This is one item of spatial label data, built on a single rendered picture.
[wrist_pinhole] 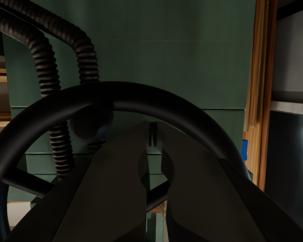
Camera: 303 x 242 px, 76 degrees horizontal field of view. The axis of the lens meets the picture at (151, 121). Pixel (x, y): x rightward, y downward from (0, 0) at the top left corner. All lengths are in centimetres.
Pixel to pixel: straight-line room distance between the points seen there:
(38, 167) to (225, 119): 37
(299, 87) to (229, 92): 152
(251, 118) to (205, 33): 151
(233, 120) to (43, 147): 36
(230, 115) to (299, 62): 155
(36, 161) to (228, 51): 41
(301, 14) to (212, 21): 165
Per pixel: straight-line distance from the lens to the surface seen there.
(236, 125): 41
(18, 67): 43
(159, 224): 90
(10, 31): 29
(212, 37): 39
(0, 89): 320
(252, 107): 183
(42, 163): 44
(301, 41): 195
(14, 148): 22
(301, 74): 189
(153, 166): 39
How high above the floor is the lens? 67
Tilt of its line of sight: 10 degrees up
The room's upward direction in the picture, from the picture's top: 179 degrees counter-clockwise
